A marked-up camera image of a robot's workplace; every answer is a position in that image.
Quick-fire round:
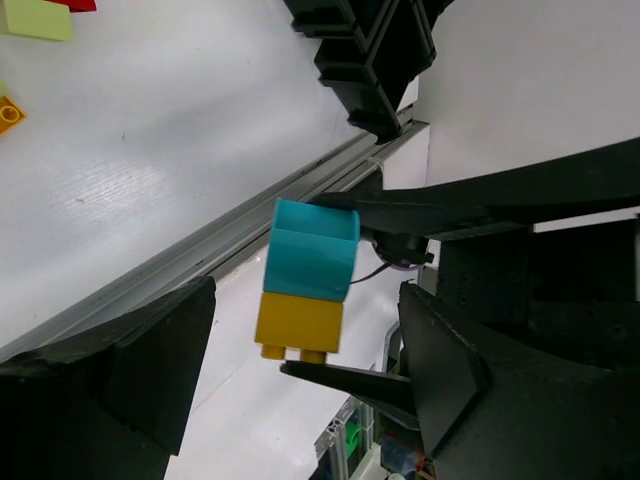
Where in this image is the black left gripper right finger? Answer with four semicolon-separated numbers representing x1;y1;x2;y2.
398;283;639;479

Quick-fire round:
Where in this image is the orange flat 2x4 brick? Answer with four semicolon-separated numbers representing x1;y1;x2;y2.
0;96;27;135

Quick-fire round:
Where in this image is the teal oval lego brick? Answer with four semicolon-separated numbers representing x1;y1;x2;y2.
263;199;360;303

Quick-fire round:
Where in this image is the small light green brick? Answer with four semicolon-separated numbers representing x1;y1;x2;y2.
1;0;73;41

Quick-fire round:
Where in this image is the black four-compartment tray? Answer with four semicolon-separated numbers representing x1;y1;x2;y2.
285;0;450;144

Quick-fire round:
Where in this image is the aluminium table edge rail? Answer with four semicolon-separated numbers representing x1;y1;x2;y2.
1;119;429;360

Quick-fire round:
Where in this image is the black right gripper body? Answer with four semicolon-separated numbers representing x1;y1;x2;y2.
428;220;639;369

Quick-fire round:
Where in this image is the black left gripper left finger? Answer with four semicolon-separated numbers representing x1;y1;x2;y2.
1;276;216;479

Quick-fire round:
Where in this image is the red arch lego brick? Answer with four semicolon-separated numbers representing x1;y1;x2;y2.
51;0;97;13

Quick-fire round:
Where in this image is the small orange square brick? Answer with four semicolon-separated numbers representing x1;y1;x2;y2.
254;292;344;364

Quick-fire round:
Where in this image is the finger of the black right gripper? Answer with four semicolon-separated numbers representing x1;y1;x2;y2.
311;139;639;235
280;362;420;430

